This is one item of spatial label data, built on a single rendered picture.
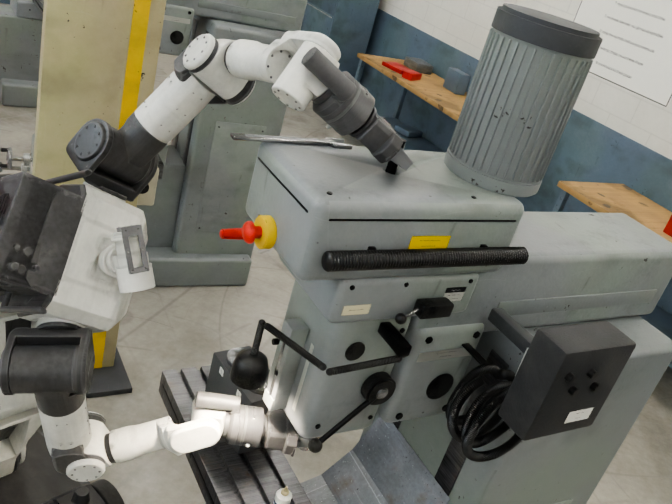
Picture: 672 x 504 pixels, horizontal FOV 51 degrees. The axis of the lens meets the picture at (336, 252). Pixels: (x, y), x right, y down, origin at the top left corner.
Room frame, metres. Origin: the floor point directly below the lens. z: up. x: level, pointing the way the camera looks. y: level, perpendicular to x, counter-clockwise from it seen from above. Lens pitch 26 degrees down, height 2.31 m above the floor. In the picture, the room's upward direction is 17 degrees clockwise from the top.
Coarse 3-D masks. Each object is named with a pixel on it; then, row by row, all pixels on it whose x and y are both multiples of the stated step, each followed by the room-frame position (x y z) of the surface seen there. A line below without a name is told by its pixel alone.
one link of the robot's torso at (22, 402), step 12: (0, 312) 1.31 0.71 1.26; (0, 324) 1.26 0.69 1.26; (12, 324) 1.32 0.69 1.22; (24, 324) 1.35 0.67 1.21; (36, 324) 1.35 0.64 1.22; (0, 336) 1.26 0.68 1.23; (0, 348) 1.26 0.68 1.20; (0, 396) 1.26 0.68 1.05; (12, 396) 1.28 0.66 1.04; (24, 396) 1.30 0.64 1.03; (0, 408) 1.26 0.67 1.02; (12, 408) 1.28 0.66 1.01; (24, 408) 1.31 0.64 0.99
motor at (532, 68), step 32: (512, 32) 1.32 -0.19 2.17; (544, 32) 1.29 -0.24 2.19; (576, 32) 1.30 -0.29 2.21; (480, 64) 1.38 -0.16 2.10; (512, 64) 1.31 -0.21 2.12; (544, 64) 1.29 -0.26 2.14; (576, 64) 1.31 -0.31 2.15; (480, 96) 1.34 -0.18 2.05; (512, 96) 1.30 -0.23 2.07; (544, 96) 1.30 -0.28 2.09; (576, 96) 1.35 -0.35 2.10; (480, 128) 1.32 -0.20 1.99; (512, 128) 1.29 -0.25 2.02; (544, 128) 1.31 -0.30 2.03; (448, 160) 1.36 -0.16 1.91; (480, 160) 1.30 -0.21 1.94; (512, 160) 1.29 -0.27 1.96; (544, 160) 1.33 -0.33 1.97; (512, 192) 1.29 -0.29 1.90
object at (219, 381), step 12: (240, 348) 1.62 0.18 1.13; (216, 360) 1.57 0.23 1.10; (228, 360) 1.56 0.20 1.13; (216, 372) 1.56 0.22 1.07; (228, 372) 1.52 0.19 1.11; (216, 384) 1.55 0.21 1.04; (228, 384) 1.51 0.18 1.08; (240, 396) 1.46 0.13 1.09; (252, 396) 1.45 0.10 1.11; (264, 408) 1.46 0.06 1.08
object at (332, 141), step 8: (232, 136) 1.16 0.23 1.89; (240, 136) 1.17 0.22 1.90; (248, 136) 1.18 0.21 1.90; (256, 136) 1.19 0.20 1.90; (264, 136) 1.20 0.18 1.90; (272, 136) 1.21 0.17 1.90; (280, 136) 1.23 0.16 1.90; (312, 144) 1.25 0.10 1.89; (320, 144) 1.26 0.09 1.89; (328, 144) 1.27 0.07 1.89; (336, 144) 1.28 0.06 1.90; (344, 144) 1.29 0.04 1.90
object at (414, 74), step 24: (360, 72) 7.55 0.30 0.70; (384, 72) 7.13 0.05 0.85; (408, 72) 7.00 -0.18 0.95; (456, 72) 7.04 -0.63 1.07; (432, 96) 6.59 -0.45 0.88; (456, 96) 6.89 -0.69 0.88; (456, 120) 6.12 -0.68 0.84; (408, 144) 7.07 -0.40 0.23; (432, 144) 7.33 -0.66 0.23; (576, 192) 4.93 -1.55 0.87; (600, 192) 5.09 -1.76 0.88; (624, 192) 5.28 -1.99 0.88; (648, 216) 4.85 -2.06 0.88
